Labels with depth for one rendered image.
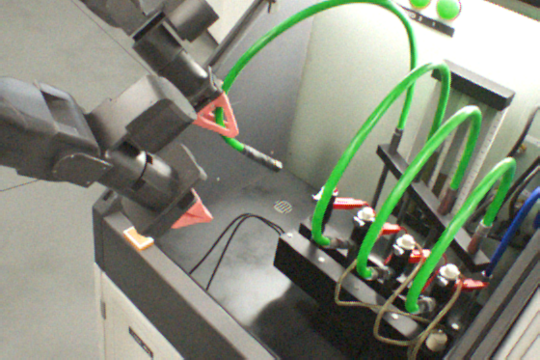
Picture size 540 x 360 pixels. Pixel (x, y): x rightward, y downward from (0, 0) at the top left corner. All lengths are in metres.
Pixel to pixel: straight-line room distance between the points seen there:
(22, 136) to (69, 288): 1.76
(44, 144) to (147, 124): 0.11
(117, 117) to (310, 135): 0.85
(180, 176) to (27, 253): 1.77
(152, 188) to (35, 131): 0.17
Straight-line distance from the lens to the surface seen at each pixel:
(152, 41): 0.80
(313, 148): 1.35
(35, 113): 0.49
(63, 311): 2.15
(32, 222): 2.49
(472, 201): 0.72
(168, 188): 0.62
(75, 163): 0.52
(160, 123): 0.55
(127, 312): 1.18
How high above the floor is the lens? 1.69
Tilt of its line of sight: 35 degrees down
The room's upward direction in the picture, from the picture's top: 11 degrees clockwise
